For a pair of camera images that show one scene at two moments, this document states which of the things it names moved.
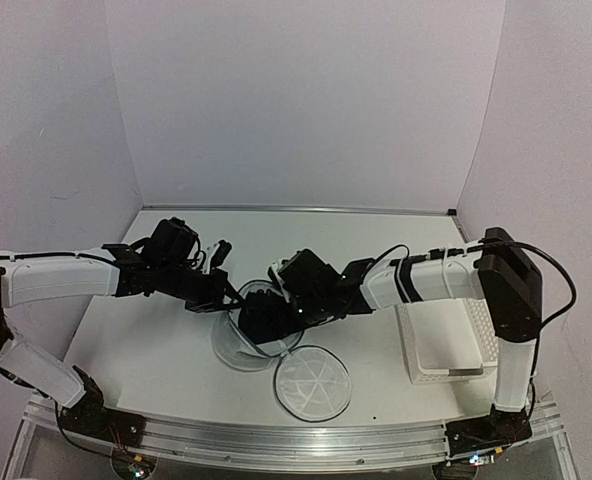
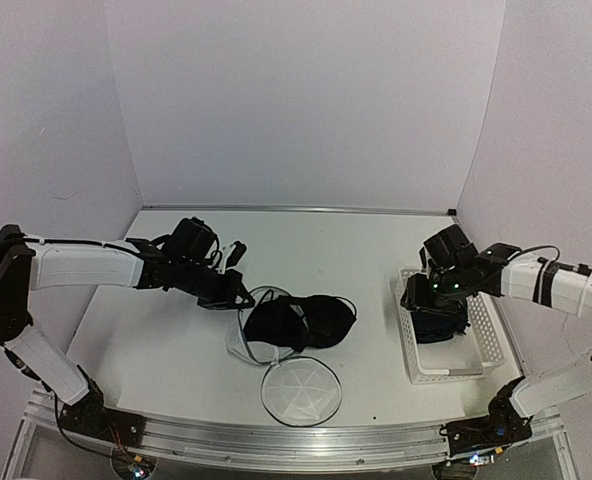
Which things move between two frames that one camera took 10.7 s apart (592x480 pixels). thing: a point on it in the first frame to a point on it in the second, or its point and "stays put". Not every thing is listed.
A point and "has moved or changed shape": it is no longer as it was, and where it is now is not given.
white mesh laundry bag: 312,383 has moved or changed shape
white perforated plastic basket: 448,340 stays put
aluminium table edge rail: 450,211 stays put
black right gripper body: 313,313 to 445,296
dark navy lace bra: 265,316 to 434,327
